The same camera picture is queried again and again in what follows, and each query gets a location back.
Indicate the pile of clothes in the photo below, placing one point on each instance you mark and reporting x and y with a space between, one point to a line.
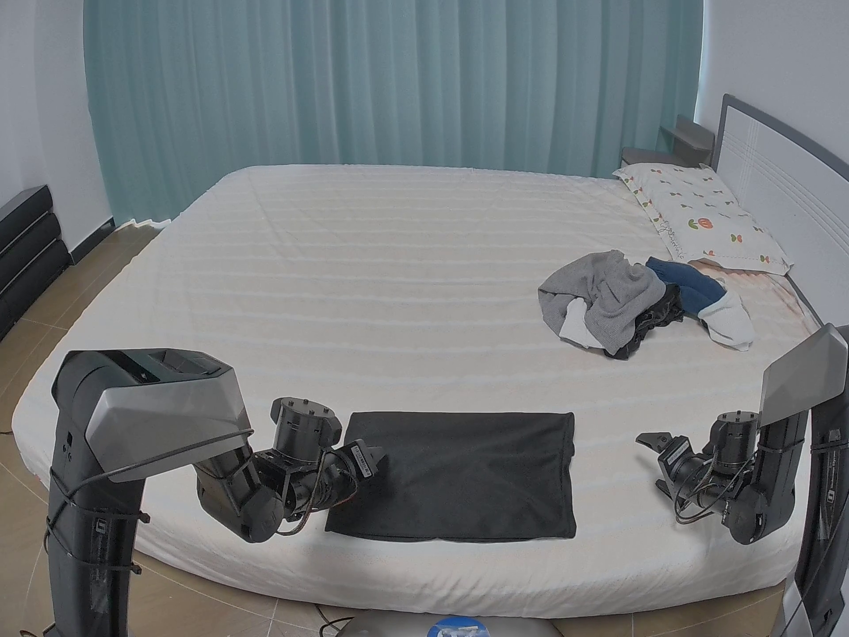
617 296

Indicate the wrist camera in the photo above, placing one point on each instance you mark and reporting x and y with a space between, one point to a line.
673 452
361 460

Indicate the bed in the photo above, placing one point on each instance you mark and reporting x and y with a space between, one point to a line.
398 256

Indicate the white printed pillow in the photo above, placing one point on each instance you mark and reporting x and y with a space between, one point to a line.
703 216

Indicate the black T-shirt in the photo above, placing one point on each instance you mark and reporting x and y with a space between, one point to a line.
457 475

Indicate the grey bedside table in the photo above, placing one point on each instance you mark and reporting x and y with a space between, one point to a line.
680 140

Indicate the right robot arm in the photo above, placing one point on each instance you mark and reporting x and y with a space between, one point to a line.
789 435

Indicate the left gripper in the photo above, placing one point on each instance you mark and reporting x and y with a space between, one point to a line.
338 475

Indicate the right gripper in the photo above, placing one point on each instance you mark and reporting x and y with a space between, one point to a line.
690 472

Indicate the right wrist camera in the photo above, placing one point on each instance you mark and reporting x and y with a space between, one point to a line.
673 452

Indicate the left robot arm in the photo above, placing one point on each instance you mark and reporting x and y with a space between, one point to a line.
132 409

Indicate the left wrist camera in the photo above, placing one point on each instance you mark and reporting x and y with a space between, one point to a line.
361 460

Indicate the blue-green curtain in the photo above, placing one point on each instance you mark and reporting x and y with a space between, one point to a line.
398 57

